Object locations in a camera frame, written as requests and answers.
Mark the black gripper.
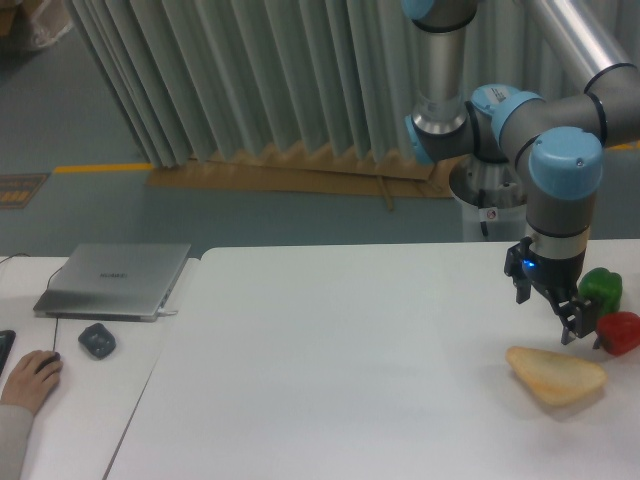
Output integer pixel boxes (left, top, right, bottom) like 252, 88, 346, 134
504, 237, 596, 345

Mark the black computer mouse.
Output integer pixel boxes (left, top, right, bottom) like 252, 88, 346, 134
34, 352, 61, 375

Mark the grey sleeved forearm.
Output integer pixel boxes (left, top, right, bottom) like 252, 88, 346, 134
1, 405, 34, 479

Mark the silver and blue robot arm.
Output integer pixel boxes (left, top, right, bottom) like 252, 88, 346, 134
402, 1, 639, 343

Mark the green bell pepper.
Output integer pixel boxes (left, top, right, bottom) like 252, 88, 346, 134
578, 267, 623, 317

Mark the red bell pepper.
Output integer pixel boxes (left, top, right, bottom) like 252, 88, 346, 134
593, 311, 639, 356

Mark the person's hand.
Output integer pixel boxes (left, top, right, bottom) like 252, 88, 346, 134
1, 350, 63, 416

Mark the toasted bread slice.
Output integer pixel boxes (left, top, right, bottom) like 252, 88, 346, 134
505, 346, 608, 407

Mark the brown cardboard sheet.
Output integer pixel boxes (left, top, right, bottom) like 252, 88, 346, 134
146, 142, 461, 211

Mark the silver closed laptop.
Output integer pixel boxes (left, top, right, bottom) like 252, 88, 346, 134
33, 243, 191, 321

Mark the pale green pleated curtain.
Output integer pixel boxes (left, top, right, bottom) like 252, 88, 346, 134
64, 0, 589, 166

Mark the yellow floor tape line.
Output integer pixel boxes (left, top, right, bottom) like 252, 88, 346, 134
53, 163, 153, 174

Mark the dark grey 3D controller puck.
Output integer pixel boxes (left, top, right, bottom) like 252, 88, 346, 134
78, 323, 117, 360

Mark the black keyboard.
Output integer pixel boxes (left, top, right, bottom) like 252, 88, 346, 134
0, 330, 16, 374

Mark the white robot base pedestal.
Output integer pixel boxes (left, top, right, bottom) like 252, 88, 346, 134
449, 156, 526, 242

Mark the black mouse cable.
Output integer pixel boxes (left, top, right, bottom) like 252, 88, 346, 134
0, 252, 75, 354

